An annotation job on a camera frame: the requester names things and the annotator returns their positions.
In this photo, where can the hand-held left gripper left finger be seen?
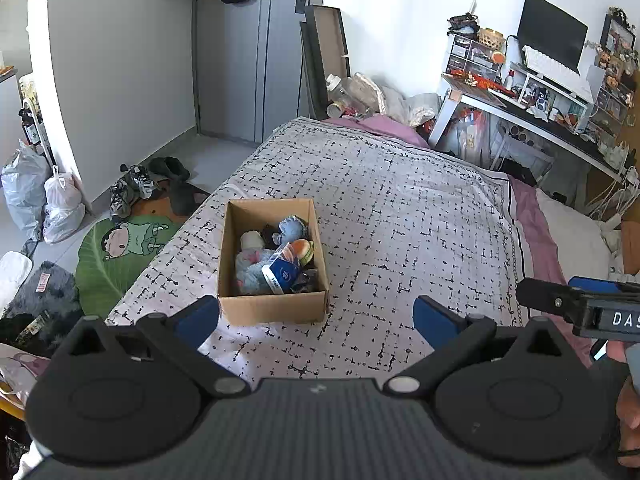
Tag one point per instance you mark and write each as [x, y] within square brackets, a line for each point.
[200, 317]

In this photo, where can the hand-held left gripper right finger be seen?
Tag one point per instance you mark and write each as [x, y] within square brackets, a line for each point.
[432, 317]

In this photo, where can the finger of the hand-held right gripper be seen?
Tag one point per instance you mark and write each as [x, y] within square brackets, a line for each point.
[600, 284]
[547, 297]

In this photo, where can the fluffy light blue plush toy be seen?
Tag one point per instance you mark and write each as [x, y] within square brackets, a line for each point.
[249, 271]

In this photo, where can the brown cardboard box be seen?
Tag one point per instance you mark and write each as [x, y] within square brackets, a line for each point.
[272, 309]

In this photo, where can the blue tissue pack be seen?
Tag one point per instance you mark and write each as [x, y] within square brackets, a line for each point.
[280, 272]

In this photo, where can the white toilet paper roll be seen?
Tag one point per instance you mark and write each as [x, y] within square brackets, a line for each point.
[250, 240]

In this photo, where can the black and white plush toy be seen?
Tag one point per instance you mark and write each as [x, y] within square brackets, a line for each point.
[270, 233]

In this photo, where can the black item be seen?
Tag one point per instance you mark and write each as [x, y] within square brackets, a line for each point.
[306, 280]

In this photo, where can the orange burger plush toy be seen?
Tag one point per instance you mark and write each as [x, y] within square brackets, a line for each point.
[303, 250]

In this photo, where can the person's right hand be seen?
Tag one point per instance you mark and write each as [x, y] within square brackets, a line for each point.
[631, 410]

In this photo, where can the white pillow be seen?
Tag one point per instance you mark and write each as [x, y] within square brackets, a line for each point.
[575, 240]

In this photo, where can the white power strip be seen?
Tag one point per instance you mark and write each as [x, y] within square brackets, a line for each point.
[611, 223]

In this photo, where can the green cartoon floor mat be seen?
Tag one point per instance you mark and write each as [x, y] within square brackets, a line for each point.
[125, 255]

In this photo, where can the grey sneaker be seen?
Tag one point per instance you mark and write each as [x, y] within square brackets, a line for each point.
[120, 200]
[144, 180]

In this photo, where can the grey fuzzy rug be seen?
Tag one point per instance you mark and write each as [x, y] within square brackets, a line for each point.
[50, 300]

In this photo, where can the dark slipper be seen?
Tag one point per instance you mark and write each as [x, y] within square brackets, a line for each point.
[170, 167]

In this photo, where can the white plastic bag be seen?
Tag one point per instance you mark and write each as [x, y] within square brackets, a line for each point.
[62, 210]

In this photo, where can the white desktop shelf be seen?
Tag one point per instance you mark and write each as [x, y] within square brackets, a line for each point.
[550, 91]

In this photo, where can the white desk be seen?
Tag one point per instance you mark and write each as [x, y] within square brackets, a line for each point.
[445, 110]

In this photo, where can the cream cloth pile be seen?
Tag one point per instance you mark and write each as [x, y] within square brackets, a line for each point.
[395, 102]

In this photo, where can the grey plastic bag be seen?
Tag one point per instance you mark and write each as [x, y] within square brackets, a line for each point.
[22, 190]

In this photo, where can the white keyboard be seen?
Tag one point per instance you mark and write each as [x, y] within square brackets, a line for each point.
[550, 64]

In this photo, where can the clear plastic bottle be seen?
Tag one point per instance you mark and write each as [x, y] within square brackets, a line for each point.
[337, 91]

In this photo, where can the white drawer organizer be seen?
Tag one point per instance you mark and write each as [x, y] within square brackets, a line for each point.
[470, 57]

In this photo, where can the black monitor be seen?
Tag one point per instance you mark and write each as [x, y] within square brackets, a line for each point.
[550, 30]

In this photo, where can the grey door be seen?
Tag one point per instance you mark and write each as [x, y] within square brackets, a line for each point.
[230, 60]

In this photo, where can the black flat carton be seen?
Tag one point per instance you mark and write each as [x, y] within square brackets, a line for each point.
[325, 60]

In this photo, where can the dark picture frame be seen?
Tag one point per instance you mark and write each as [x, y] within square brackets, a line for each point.
[619, 35]

